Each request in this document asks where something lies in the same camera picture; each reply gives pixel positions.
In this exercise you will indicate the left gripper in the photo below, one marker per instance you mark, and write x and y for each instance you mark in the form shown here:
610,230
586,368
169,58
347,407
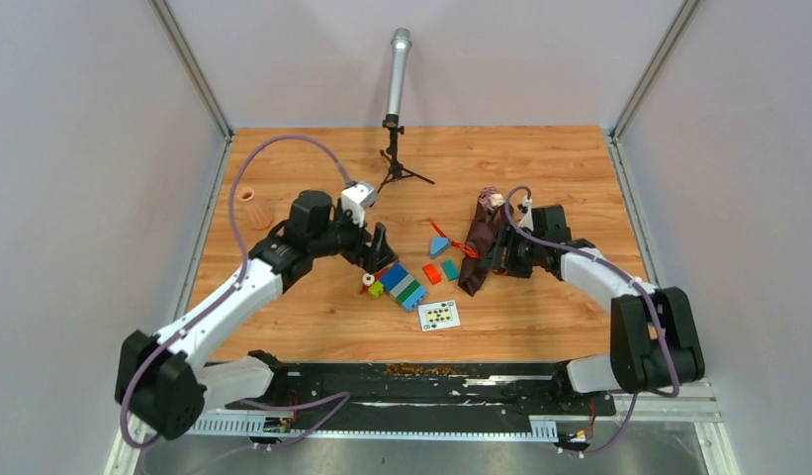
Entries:
376,257

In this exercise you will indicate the green toy block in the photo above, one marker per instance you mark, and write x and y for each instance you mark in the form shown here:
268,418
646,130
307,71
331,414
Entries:
376,290

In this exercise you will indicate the blue sloped toy block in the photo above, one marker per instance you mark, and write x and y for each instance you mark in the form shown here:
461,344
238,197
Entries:
437,246

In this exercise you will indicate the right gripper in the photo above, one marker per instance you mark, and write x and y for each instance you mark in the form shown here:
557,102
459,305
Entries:
507,237

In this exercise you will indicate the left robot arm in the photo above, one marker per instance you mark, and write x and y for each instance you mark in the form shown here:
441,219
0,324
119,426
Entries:
165,378

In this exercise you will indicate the teal toy block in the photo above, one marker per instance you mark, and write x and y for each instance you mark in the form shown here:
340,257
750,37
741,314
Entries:
450,270

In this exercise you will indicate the orange toy block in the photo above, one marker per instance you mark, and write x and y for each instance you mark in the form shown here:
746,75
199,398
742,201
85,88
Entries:
432,273

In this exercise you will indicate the nine of spades card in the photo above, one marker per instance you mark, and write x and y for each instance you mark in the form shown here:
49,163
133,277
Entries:
438,316

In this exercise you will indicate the red ribbon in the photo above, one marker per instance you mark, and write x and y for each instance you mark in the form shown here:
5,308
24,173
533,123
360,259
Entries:
465,248

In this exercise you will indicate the multicolour toy brick car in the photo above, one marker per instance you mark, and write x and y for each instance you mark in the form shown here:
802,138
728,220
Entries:
399,284

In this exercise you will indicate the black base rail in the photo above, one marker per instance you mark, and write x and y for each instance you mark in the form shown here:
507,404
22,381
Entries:
424,399

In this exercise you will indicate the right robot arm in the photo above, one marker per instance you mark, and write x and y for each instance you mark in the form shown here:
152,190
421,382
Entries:
653,342

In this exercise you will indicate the black tripod stand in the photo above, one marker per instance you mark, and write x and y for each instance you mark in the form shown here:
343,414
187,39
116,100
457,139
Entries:
396,170

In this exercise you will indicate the pink ribbed vase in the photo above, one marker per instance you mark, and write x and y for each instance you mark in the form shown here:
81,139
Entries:
257,214

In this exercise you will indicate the silver microphone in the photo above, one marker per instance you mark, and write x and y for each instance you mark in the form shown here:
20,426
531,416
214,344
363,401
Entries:
400,44

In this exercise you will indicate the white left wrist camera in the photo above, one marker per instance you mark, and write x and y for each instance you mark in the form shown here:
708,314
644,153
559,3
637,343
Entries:
356,199

